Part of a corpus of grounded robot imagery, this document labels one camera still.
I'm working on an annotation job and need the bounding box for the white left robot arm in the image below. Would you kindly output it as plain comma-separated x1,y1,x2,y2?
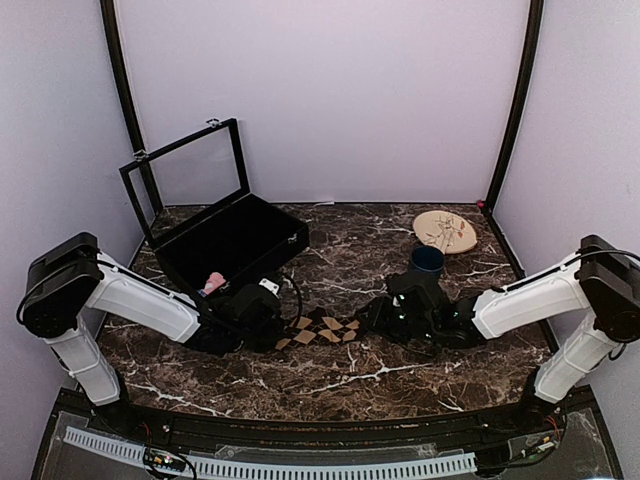
16,232,286,436

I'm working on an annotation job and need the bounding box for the black box glass lid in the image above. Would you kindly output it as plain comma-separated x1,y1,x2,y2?
120,118,250,247

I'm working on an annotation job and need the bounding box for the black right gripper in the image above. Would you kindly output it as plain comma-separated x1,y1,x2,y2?
355,295,437,345

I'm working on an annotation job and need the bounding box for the black frame post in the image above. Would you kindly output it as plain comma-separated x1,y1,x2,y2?
483,0,545,216
99,0,151,166

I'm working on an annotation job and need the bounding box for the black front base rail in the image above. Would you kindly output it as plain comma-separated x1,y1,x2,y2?
49,387,596,451

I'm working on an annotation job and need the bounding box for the pink teal patterned sock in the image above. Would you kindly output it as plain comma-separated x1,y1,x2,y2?
200,272,226,296

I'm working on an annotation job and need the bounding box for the right black frame post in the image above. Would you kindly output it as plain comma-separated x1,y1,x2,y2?
483,0,545,216

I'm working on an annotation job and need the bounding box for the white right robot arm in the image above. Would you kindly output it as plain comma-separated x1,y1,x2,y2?
356,235,639,434

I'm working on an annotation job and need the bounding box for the left black frame post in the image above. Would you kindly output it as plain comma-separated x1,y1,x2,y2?
99,0,151,166

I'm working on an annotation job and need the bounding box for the dark blue cup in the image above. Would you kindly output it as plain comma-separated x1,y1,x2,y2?
409,245,445,279

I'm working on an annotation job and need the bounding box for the black storage box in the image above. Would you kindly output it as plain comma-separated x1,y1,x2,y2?
151,194,309,295

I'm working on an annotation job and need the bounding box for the white slotted cable duct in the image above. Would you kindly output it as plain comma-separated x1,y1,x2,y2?
62,427,478,480

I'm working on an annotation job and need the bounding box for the brown argyle sock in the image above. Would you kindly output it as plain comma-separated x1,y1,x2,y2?
275,307,365,351

